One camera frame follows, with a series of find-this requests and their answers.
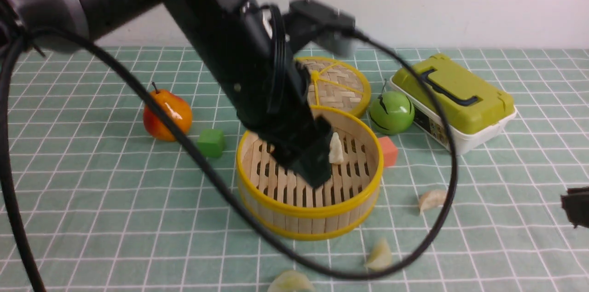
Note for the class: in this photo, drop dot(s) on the orange cube block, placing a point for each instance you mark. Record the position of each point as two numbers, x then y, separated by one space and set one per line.
389 151

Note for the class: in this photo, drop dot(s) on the green cube block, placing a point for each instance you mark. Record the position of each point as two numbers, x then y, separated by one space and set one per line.
211 143

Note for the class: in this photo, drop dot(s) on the pale dumpling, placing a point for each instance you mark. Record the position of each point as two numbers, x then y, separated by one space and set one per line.
380 257
431 199
336 150

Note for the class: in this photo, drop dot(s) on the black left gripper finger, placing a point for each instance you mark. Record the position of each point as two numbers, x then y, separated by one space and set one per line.
301 145

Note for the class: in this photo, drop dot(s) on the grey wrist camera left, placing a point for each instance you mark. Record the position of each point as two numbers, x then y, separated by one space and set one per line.
309 21

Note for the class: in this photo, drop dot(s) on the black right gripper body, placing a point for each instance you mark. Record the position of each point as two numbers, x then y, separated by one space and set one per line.
575 203

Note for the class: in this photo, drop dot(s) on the red orange pear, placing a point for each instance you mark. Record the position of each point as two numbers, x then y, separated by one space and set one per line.
175 107

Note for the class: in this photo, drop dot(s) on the green checkered tablecloth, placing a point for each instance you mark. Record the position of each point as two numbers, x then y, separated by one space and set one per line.
109 209

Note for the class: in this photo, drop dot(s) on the bamboo steamer tray yellow rim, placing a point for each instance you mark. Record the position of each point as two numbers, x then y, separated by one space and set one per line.
286 205

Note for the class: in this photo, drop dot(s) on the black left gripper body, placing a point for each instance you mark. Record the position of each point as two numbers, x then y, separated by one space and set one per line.
274 103

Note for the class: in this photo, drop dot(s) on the green lidded white box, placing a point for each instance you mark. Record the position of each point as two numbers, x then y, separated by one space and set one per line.
476 110

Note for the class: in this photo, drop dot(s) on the greenish dumpling front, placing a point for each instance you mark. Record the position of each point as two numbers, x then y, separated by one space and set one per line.
291 281

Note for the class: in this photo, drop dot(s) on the woven bamboo steamer lid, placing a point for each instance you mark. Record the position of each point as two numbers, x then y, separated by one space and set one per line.
337 84

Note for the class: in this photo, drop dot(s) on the green apple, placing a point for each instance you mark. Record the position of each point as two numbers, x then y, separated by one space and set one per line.
391 112

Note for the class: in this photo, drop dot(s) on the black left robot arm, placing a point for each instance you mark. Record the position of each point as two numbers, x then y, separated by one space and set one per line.
247 47

